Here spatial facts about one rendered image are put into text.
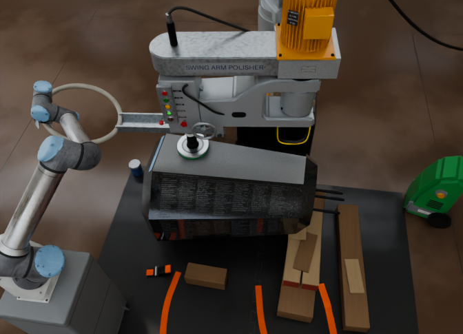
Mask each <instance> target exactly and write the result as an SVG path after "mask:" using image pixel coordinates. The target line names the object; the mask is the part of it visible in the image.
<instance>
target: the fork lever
mask: <svg viewBox="0 0 463 334"><path fill-rule="evenodd" d="M119 116H122V117H123V122H122V125H115V128H117V129H119V132H151V133H178V134H192V133H189V132H171V131H170V129H169V124H164V125H159V121H164V122H165V120H164V117H163V114H153V113H123V112H119ZM213 133H214V130H213V129H211V130H209V131H208V133H207V134H213Z"/></svg>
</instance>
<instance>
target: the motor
mask: <svg viewBox="0 0 463 334"><path fill-rule="evenodd" d="M336 1H337V0H283V3H282V22H281V23H276V55H277V61H293V60H335V59H336V54H335V50H334V45H333V38H332V33H331V30H332V26H333V19H334V12H335V8H336Z"/></svg>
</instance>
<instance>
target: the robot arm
mask: <svg viewBox="0 0 463 334"><path fill-rule="evenodd" d="M33 88H34V94H33V99H32V107H31V115H32V117H33V119H34V122H35V125H36V126H37V127H38V128H39V126H40V123H43V124H45V123H47V124H49V125H50V126H51V123H52V121H53V122H55V123H59V124H61V126H62V128H63V129H64V131H65V133H66V135H67V137H68V139H69V140H68V139H65V138H63V137H58V136H49V137H47V138H46V139H45V140H44V141H43V143H42V144H41V146H40V148H39V149H40V150H39V151H38V155H37V158H38V160H39V164H38V165H37V168H36V169H35V172H34V174H33V176H32V178H31V180H30V182H29V184H28V186H27V188H26V190H25V192H24V194H23V196H22V198H21V200H20V202H19V204H18V206H17V208H16V210H15V212H14V214H13V217H12V219H11V221H10V223H9V225H8V227H7V229H6V231H5V233H3V234H1V235H0V277H9V278H12V279H13V281H14V283H15V284H16V285H17V286H18V287H20V288H22V289H25V290H34V289H37V288H39V287H41V286H43V285H44V284H45V283H46V282H47V281H48V280H49V278H52V277H54V276H56V275H58V274H59V273H60V272H61V271H62V269H63V268H64V265H65V256H64V253H63V251H62V250H61V249H60V248H59V247H57V246H54V245H45V246H43V247H33V246H30V243H29V241H30V239H31V237H32V235H33V234H34V232H35V230H36V228H37V226H38V224H39V222H40V220H41V218H42V216H43V215H44V213H45V210H46V209H47V207H48V205H49V203H50V201H51V199H52V197H53V195H54V193H55V191H56V189H57V187H58V186H59V183H60V182H61V179H62V178H63V176H64V174H65V173H66V171H67V170H68V168H70V169H75V170H79V171H85V170H89V169H92V168H94V167H96V166H97V165H98V164H99V163H100V161H101V157H102V153H101V150H100V148H99V146H98V145H97V144H96V143H93V142H92V141H91V140H90V139H89V137H88V135H87V134H86V133H85V131H84V129H83V128H82V126H81V124H80V123H79V114H78V113H77V112H75V111H73V110H70V109H66V108H64V107H60V106H58V105H55V104H52V101H53V100H52V85H51V84H50V83H49V82H47V81H37V82H36V83H35V84H34V87H33Z"/></svg>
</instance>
